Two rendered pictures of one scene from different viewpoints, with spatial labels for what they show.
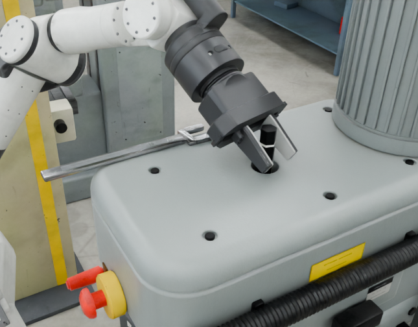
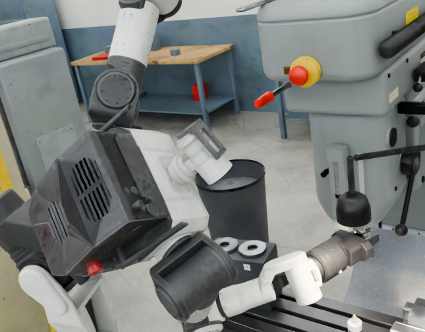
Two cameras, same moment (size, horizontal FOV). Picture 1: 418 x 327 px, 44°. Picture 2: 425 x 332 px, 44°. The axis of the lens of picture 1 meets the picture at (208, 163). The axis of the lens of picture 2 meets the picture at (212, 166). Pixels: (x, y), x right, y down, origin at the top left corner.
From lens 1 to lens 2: 0.83 m
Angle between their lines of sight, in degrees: 21
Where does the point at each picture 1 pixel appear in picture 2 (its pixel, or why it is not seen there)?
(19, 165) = not seen: hidden behind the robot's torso
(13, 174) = (3, 256)
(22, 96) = (153, 22)
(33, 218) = (29, 300)
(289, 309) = (412, 27)
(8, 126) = (148, 46)
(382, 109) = not seen: outside the picture
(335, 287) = (422, 20)
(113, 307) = (316, 68)
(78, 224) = not seen: hidden behind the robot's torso
